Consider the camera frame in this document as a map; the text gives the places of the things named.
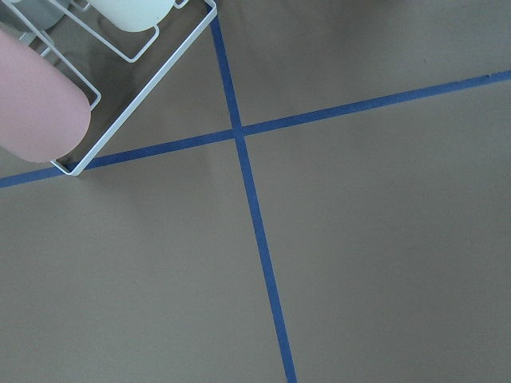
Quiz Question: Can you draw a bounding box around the mint green cup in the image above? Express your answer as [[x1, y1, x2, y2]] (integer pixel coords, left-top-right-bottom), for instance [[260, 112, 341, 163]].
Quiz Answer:
[[89, 0, 176, 32]]

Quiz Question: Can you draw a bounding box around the pink cup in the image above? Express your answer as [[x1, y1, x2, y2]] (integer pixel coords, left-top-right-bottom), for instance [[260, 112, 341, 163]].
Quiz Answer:
[[1, 31, 91, 163]]

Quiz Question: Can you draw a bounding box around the grey cup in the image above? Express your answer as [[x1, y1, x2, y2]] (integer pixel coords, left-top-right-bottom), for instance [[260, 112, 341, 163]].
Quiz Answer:
[[14, 0, 65, 30]]

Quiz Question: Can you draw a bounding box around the white wire cup rack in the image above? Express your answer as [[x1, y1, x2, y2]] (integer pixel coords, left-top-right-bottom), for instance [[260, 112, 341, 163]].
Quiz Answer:
[[1, 1, 217, 176]]

